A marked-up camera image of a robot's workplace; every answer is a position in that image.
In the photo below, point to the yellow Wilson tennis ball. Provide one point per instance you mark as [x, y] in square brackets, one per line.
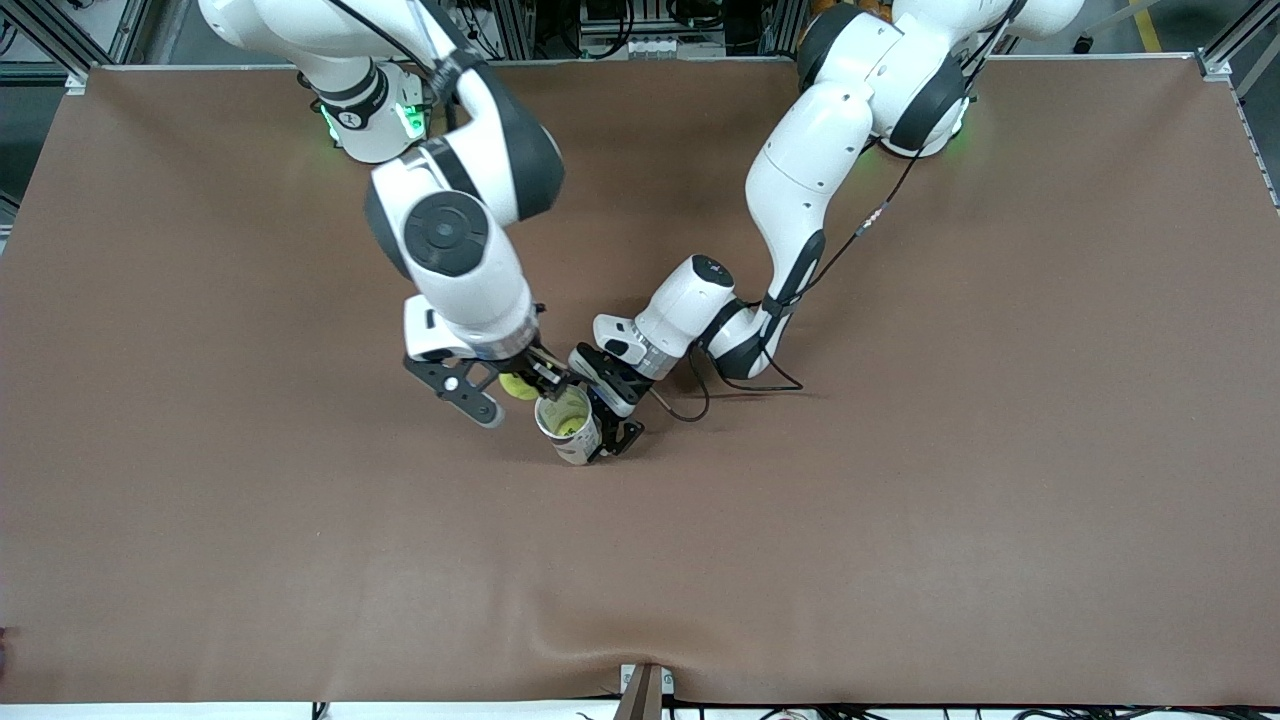
[518, 388]

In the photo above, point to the yellow Roland Garros tennis ball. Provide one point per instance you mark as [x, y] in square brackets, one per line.
[570, 427]

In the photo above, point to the white blue tennis ball can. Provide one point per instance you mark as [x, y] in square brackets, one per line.
[585, 450]

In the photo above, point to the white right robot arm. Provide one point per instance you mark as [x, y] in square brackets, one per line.
[470, 270]

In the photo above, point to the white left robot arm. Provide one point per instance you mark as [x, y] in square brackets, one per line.
[810, 170]

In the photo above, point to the small white power strip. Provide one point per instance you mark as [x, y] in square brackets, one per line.
[655, 46]

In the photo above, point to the aluminium camera post profile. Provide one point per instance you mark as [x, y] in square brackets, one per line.
[645, 695]

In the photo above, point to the aluminium frame post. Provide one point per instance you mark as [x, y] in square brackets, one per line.
[783, 25]
[510, 25]

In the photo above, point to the aluminium frame strut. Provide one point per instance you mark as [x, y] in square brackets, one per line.
[128, 25]

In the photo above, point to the aluminium corner bracket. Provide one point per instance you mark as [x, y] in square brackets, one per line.
[77, 82]
[1213, 66]

